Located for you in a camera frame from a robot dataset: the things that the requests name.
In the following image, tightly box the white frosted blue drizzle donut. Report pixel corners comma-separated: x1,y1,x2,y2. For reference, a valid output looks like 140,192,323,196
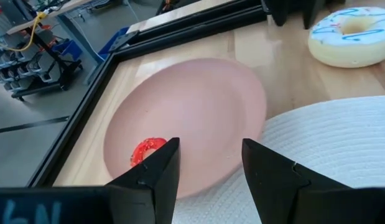
307,6,385,68

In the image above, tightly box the small red frosted donut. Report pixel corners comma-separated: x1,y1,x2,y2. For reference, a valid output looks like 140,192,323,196
129,137,168,168

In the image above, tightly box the light pink plate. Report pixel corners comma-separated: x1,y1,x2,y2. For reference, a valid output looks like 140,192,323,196
103,57,267,200

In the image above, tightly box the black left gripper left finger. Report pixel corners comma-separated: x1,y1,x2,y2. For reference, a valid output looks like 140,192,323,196
105,137,182,224

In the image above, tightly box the round white woven mat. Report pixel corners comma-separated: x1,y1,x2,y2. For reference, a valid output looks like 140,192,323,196
172,95,385,224

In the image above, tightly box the yellow cable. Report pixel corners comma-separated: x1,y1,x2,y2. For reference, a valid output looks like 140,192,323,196
0,11,47,53

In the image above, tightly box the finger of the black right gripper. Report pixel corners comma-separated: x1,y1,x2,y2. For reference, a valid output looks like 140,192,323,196
302,0,327,30
261,0,290,27

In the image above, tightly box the wooden workbench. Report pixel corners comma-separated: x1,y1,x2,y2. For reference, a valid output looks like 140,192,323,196
7,0,93,35

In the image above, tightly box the black rack with grey bins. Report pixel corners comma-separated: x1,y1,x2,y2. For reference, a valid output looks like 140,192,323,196
0,27,84,102

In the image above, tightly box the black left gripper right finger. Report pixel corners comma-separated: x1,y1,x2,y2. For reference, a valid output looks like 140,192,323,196
241,138,350,224

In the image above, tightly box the light wooden board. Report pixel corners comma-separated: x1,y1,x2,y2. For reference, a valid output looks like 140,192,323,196
126,0,235,34

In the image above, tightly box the blue storage bin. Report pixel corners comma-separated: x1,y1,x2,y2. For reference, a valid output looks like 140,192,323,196
97,26,131,60
51,39,83,62

